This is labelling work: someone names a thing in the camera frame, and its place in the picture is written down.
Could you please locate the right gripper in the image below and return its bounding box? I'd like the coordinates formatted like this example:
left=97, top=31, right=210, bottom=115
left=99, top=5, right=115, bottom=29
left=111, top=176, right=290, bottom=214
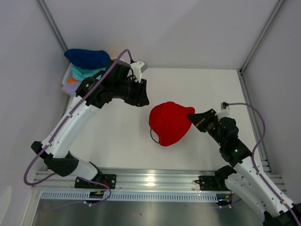
left=187, top=109, right=225, bottom=147

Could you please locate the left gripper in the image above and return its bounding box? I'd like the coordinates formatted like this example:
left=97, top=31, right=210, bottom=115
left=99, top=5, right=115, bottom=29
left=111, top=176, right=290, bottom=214
left=113, top=75, right=150, bottom=107

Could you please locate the red hat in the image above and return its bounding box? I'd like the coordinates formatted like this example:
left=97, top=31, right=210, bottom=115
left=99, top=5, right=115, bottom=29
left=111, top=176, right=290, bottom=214
left=149, top=101, right=195, bottom=146

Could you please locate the teal hat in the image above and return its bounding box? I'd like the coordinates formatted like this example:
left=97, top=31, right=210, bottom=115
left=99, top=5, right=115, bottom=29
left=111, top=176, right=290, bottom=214
left=71, top=65, right=105, bottom=81

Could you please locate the blue hat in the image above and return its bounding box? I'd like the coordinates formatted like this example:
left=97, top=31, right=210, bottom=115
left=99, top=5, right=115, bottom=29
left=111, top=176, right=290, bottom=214
left=64, top=48, right=111, bottom=70

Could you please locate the lavender hat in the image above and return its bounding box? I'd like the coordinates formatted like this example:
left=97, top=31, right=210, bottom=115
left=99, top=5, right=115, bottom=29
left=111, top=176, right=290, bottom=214
left=61, top=81, right=81, bottom=97

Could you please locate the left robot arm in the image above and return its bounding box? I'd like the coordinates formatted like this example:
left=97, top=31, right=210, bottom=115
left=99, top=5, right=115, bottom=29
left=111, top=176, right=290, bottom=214
left=31, top=59, right=150, bottom=189

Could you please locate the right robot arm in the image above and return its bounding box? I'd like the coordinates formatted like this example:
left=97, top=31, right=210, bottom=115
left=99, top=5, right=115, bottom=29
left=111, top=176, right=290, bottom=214
left=187, top=109, right=301, bottom=226

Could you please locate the orange hat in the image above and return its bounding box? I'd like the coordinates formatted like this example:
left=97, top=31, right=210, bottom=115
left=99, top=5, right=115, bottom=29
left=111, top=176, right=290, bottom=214
left=68, top=78, right=78, bottom=83

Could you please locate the white plastic basket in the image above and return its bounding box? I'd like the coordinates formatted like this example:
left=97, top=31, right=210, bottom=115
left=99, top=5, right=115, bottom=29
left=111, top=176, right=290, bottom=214
left=62, top=64, right=72, bottom=86

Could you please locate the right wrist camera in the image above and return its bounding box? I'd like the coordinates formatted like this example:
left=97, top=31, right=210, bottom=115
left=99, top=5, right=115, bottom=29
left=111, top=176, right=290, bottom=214
left=216, top=102, right=230, bottom=119

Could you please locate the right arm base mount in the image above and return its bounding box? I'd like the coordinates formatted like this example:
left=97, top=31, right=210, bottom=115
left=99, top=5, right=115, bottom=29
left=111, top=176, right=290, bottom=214
left=194, top=175, right=229, bottom=191

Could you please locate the aluminium mounting rail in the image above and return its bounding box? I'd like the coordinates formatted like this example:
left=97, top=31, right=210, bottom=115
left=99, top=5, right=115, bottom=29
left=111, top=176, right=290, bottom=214
left=32, top=166, right=287, bottom=194

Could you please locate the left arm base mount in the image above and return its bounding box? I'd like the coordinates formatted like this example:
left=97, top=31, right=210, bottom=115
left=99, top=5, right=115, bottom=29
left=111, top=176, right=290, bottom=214
left=74, top=174, right=117, bottom=189

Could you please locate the left corner frame profile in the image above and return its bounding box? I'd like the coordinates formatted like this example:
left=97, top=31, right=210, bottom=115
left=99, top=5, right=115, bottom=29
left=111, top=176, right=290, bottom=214
left=35, top=0, right=68, bottom=52

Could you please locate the corner frame profile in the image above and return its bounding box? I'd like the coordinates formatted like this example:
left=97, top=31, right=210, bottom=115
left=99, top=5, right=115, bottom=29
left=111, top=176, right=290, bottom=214
left=35, top=0, right=68, bottom=52
left=239, top=0, right=288, bottom=74

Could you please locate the white slotted cable duct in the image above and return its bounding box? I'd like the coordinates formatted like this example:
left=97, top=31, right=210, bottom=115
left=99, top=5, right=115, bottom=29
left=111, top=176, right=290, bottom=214
left=40, top=190, right=230, bottom=203

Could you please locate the right corner frame profile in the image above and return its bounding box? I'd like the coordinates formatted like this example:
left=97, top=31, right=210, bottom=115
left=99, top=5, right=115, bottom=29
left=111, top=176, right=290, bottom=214
left=239, top=0, right=288, bottom=74

